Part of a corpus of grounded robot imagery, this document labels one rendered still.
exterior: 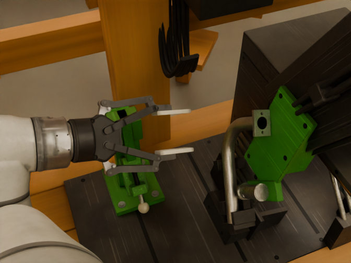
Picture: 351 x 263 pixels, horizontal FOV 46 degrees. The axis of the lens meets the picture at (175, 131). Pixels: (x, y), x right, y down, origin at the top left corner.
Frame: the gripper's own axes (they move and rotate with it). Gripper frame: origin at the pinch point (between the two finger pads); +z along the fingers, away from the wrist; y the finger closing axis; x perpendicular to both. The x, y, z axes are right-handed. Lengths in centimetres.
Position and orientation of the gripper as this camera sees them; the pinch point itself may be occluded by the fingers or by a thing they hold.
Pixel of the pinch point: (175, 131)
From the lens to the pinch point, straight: 79.0
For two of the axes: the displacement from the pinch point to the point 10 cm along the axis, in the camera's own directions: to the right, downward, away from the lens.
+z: 9.0, -0.8, 4.4
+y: -0.8, -10.0, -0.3
